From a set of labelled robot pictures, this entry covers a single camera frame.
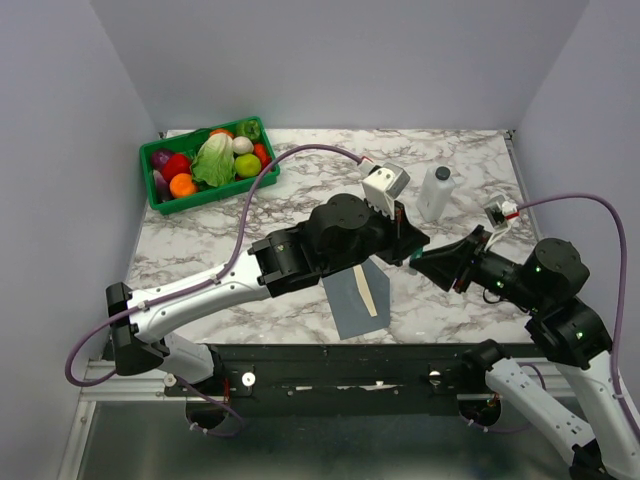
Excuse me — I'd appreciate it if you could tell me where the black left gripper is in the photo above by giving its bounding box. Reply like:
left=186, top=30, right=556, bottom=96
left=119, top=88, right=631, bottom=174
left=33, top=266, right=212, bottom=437
left=320, top=196, right=429, bottom=275

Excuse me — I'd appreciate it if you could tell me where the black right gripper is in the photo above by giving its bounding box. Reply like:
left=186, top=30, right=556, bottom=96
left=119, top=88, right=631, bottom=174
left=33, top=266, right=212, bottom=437
left=409, top=222, right=547, bottom=311

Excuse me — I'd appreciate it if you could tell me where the beige letter paper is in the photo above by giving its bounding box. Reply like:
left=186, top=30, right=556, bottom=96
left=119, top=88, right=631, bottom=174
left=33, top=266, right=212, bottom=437
left=353, top=265, right=378, bottom=318

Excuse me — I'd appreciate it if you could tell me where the grey envelope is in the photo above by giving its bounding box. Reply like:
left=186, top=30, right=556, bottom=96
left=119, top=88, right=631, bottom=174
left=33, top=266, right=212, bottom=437
left=322, top=260, right=391, bottom=340

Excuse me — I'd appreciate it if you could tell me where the green white glue stick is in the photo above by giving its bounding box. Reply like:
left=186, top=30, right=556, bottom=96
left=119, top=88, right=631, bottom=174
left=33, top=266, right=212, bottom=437
left=409, top=248, right=424, bottom=266

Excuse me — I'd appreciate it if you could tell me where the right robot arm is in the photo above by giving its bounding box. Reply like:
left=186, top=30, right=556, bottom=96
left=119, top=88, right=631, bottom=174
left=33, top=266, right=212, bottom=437
left=410, top=227, right=639, bottom=479

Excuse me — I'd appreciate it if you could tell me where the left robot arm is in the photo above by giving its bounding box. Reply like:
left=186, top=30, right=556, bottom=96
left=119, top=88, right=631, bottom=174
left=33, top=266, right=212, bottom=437
left=106, top=194, right=430, bottom=395

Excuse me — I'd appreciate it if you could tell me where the white plastic bottle black cap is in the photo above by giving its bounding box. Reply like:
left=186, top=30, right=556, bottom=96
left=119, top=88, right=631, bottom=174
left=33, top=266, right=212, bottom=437
left=416, top=166, right=456, bottom=222

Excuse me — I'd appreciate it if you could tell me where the orange carrot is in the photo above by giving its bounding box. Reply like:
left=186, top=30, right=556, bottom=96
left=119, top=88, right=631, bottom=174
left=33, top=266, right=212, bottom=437
left=253, top=143, right=272, bottom=171

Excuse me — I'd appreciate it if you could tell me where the green apple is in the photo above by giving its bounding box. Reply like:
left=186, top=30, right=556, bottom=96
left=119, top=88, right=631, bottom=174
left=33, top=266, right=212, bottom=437
left=234, top=153, right=262, bottom=179

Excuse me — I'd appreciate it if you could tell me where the white mushroom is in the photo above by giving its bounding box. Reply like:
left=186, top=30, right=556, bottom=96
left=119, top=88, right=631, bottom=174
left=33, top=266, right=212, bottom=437
left=232, top=136, right=254, bottom=156

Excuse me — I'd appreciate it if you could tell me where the green bell pepper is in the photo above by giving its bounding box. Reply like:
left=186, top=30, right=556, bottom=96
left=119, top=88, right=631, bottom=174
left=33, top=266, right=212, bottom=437
left=236, top=119, right=261, bottom=143

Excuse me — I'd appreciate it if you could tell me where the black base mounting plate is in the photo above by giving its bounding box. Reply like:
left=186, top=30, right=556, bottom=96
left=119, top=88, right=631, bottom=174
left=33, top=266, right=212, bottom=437
left=102, top=342, right=586, bottom=419

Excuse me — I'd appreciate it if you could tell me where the green lettuce leaf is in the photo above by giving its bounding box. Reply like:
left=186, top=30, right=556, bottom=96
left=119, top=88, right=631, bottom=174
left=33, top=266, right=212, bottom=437
left=191, top=133, right=235, bottom=188

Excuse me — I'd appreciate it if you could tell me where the orange fruit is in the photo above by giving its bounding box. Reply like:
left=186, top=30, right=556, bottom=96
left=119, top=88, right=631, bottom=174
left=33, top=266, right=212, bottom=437
left=169, top=173, right=198, bottom=199

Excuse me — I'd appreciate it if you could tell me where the green plastic vegetable bin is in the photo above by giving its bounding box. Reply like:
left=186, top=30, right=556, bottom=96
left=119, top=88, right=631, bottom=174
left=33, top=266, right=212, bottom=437
left=139, top=116, right=280, bottom=215

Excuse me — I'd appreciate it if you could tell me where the red tomato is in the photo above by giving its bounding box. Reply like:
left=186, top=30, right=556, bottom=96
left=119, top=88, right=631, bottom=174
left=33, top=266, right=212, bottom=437
left=160, top=153, right=191, bottom=183

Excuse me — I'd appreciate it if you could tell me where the purple eggplant slice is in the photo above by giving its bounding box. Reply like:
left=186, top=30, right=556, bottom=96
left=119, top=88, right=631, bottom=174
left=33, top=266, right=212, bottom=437
left=153, top=170, right=173, bottom=204

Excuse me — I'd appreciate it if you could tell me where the purple onion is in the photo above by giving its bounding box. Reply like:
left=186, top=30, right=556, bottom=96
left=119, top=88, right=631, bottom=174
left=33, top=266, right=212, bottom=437
left=150, top=148, right=174, bottom=171

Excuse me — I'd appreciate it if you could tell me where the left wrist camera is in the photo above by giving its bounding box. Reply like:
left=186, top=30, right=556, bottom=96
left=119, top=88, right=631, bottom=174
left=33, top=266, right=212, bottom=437
left=361, top=163, right=410, bottom=220

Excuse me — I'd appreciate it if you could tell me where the aluminium frame rail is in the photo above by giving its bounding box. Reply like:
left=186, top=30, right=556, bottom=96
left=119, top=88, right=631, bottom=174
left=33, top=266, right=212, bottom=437
left=57, top=370, right=185, bottom=479

